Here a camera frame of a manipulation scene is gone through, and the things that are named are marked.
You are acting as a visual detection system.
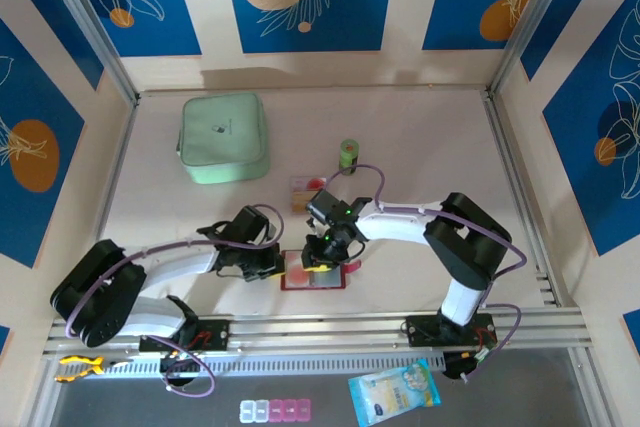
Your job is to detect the red leather card holder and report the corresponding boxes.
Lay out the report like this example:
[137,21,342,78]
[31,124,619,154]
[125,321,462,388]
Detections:
[279,249,362,292]

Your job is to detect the pale card with red circle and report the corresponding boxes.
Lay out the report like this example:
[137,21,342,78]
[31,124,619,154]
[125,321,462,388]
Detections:
[285,265,312,288]

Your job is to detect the white and red printed card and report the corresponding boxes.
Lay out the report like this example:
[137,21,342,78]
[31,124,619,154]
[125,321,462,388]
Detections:
[290,176,327,193]

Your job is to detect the green cylindrical can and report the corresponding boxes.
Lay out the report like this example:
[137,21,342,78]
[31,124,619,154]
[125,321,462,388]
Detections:
[339,138,359,177]

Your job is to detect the mint green zip case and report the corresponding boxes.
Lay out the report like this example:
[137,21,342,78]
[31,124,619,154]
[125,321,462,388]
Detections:
[175,92,272,185]

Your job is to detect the black base connector block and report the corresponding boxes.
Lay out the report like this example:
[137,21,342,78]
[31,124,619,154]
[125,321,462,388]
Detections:
[158,350,202,388]
[442,349,484,382]

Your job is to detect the white and pink pill organizer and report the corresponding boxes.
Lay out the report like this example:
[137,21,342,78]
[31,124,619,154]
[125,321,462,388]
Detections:
[238,399,312,423]

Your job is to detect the blue and white snack packet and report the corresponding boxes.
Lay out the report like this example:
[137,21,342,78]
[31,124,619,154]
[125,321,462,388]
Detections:
[347,357,443,427]

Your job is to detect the grey metal shelf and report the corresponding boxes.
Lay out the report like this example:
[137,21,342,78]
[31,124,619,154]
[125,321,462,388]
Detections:
[29,346,614,427]

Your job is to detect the aluminium mounting rail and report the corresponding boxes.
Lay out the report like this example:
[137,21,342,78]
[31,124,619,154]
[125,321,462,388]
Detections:
[42,309,594,354]

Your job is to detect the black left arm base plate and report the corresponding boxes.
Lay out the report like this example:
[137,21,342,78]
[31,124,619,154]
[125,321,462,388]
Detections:
[138,317,231,352]

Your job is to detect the grey slotted cable duct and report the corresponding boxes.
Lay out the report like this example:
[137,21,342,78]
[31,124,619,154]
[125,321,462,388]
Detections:
[102,351,446,377]

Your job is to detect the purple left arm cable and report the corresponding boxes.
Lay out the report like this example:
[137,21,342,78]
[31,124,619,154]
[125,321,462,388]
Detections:
[64,203,286,401]

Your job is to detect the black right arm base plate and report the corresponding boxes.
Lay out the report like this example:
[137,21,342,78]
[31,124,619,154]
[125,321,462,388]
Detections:
[405,313,499,348]

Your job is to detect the aluminium table edge rail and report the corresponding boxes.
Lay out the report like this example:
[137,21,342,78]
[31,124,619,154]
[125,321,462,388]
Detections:
[92,96,141,321]
[483,94,574,308]

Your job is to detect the yellow-handled pliers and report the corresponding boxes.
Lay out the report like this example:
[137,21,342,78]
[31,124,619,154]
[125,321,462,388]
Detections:
[57,354,134,384]

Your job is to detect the aluminium frame post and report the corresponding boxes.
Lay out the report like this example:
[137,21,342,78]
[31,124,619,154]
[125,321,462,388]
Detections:
[487,0,586,98]
[34,0,141,106]

